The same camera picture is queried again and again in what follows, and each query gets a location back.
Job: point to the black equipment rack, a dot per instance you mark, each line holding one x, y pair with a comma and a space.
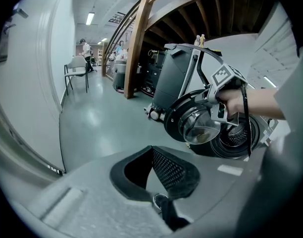
152, 71

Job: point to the white shelf unit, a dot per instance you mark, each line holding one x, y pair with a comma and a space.
100, 57

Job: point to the dark wall picture frame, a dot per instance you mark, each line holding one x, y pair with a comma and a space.
4, 43

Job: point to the small beige bottle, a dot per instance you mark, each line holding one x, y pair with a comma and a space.
203, 40
197, 41

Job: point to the grey metal-legged chair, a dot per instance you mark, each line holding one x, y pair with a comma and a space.
76, 68

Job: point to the person's grey shirt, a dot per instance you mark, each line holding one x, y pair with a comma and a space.
297, 95

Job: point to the black yellow pad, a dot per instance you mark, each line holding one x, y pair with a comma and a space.
214, 51

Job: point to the dark grey washing machine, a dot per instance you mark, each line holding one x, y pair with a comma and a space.
255, 133

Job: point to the white grey cleaning robot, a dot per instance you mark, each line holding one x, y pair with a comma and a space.
171, 78

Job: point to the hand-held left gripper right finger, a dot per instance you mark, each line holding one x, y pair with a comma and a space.
176, 175

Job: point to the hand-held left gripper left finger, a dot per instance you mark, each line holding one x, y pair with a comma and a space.
129, 182

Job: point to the wooden staircase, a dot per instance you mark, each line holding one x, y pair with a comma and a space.
139, 46

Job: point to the person's black trouser leg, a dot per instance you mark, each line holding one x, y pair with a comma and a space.
175, 219

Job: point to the dark round washing machine door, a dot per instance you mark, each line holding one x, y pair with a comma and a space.
176, 123

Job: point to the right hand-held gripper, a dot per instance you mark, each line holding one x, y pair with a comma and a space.
223, 74

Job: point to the person's right hand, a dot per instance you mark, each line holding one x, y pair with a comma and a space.
233, 101

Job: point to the person's black shoe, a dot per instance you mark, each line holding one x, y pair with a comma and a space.
161, 200

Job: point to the person's right forearm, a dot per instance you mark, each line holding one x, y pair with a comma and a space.
263, 103

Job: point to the grey cloth-covered table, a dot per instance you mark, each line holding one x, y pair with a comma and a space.
119, 78

